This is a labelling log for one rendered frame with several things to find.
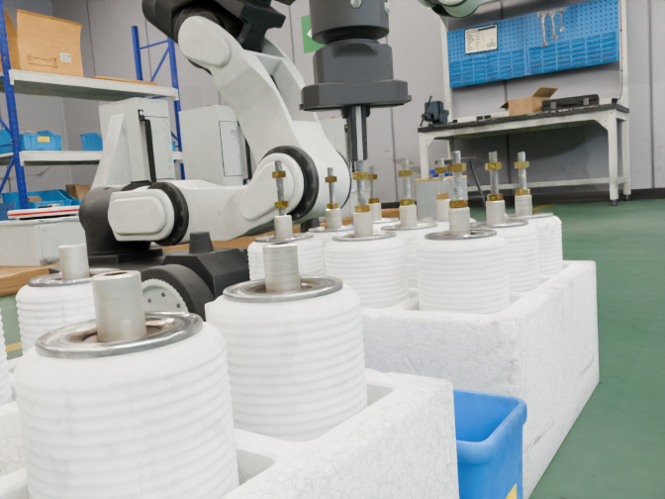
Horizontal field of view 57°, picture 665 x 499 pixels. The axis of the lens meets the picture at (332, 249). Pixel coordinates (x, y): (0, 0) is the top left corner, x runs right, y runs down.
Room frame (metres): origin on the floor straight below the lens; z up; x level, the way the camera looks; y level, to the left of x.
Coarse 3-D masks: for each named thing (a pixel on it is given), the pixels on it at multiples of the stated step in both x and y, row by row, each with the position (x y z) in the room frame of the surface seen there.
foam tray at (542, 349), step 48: (576, 288) 0.75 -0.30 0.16; (384, 336) 0.61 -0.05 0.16; (432, 336) 0.58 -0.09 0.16; (480, 336) 0.56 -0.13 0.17; (528, 336) 0.58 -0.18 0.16; (576, 336) 0.75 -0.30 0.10; (480, 384) 0.56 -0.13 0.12; (528, 384) 0.57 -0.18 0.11; (576, 384) 0.74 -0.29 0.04; (528, 432) 0.57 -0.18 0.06; (528, 480) 0.56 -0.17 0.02
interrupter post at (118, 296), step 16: (112, 272) 0.29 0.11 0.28; (128, 272) 0.29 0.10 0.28; (96, 288) 0.28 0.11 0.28; (112, 288) 0.28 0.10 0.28; (128, 288) 0.28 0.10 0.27; (96, 304) 0.28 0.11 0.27; (112, 304) 0.28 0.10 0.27; (128, 304) 0.28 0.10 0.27; (96, 320) 0.28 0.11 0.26; (112, 320) 0.28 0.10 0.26; (128, 320) 0.28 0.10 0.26; (144, 320) 0.29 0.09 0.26; (112, 336) 0.28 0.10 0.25; (128, 336) 0.28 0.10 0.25
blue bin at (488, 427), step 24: (456, 408) 0.54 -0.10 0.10; (480, 408) 0.53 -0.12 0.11; (504, 408) 0.51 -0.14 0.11; (456, 432) 0.54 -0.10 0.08; (480, 432) 0.53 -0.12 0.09; (504, 432) 0.45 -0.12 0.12; (480, 456) 0.42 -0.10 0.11; (504, 456) 0.46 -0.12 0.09; (480, 480) 0.43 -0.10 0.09; (504, 480) 0.46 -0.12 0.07
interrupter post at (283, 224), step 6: (276, 216) 0.78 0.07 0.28; (282, 216) 0.77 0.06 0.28; (288, 216) 0.77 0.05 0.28; (276, 222) 0.77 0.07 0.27; (282, 222) 0.77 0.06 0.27; (288, 222) 0.77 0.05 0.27; (276, 228) 0.77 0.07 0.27; (282, 228) 0.77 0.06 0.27; (288, 228) 0.77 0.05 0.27; (276, 234) 0.77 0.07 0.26; (282, 234) 0.77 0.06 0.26; (288, 234) 0.77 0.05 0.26
